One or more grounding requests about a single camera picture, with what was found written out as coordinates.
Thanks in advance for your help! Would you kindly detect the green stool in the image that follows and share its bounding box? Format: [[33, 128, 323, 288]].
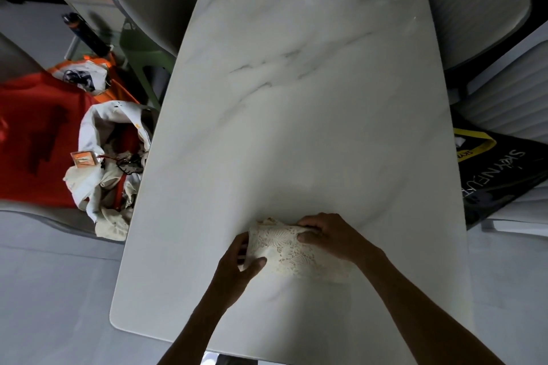
[[119, 19, 177, 105]]

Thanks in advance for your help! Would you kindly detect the person's left hand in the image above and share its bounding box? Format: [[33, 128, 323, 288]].
[[211, 232, 268, 311]]

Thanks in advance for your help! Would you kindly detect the orange and white bag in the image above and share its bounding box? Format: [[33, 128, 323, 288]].
[[46, 52, 125, 100]]

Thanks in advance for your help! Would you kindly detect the person's left forearm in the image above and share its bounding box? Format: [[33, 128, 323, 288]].
[[157, 292, 245, 365]]

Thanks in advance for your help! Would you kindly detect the cream lace cloth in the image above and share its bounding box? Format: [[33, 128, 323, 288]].
[[237, 217, 357, 286]]

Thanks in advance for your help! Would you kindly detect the red cloth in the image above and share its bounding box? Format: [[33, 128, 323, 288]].
[[0, 72, 129, 208]]

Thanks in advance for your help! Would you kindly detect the pile of white garments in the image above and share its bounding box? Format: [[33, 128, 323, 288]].
[[63, 100, 158, 242]]

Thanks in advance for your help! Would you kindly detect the black bag with yellow print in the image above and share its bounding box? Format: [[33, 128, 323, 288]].
[[452, 111, 548, 229]]

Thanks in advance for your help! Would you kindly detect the person's right forearm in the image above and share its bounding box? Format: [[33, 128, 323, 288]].
[[354, 248, 507, 365]]

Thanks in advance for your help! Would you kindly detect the black bottle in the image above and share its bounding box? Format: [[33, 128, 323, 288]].
[[62, 12, 108, 58]]

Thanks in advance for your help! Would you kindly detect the person's right hand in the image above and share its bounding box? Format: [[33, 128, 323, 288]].
[[296, 212, 387, 269]]

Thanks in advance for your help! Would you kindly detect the orange garment tag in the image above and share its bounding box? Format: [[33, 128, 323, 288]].
[[70, 149, 102, 169]]

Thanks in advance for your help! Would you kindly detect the glass side table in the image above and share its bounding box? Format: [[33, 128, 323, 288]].
[[63, 0, 129, 71]]

